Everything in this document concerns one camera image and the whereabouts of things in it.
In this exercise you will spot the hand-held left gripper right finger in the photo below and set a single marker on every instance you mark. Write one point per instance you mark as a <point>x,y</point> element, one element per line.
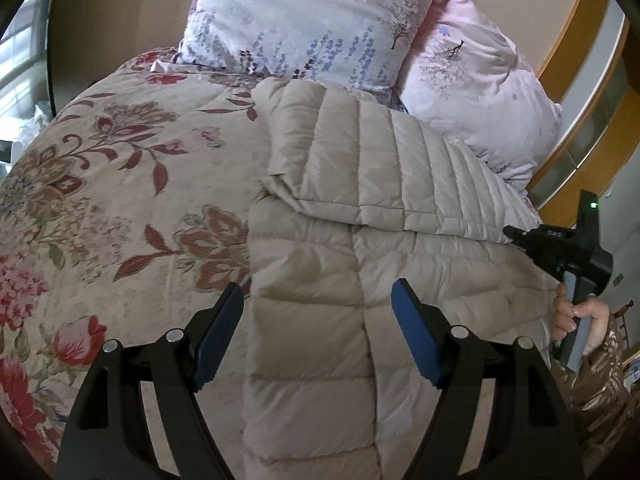
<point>415,335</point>

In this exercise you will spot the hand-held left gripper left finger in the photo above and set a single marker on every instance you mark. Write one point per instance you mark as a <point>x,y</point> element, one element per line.
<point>220,335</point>

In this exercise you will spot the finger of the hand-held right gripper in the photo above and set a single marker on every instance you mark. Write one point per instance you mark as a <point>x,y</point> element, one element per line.
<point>522,238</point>

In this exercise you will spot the beige quilted down jacket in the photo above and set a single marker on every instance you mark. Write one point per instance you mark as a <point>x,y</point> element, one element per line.
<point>325,285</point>

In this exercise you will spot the person's right hand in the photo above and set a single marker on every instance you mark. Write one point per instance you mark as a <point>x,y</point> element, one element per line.
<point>597,314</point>

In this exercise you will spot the pink tree print pillow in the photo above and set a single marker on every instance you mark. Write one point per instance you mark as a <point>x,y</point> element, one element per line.
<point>475,90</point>

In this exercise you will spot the wooden wardrobe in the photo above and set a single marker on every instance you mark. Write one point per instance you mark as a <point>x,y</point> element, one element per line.
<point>560,65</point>

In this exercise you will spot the floral quilt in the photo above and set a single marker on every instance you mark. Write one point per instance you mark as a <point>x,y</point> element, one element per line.
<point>125,185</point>

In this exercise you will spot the white purple floral pillow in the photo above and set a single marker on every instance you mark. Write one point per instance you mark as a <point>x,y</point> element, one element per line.
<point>300,20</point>

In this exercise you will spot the window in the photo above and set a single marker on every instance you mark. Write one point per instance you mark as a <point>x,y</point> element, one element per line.
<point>20,85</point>

